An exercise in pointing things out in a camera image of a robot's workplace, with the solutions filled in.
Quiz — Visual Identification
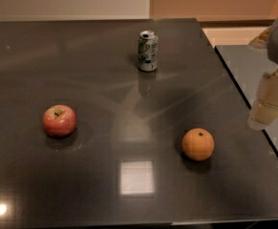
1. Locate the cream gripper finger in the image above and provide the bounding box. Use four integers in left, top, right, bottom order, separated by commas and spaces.
247, 69, 278, 130

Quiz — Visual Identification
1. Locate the red apple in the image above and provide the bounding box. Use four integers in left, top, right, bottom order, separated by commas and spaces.
43, 105, 77, 138

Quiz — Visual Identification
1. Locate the green white 7up can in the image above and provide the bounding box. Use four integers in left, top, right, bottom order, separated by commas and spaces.
138, 31, 159, 72

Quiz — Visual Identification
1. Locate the dark side table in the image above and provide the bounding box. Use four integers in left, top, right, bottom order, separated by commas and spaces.
214, 44, 278, 178

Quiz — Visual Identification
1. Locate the orange fruit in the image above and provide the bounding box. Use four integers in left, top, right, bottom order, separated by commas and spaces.
182, 128, 215, 161

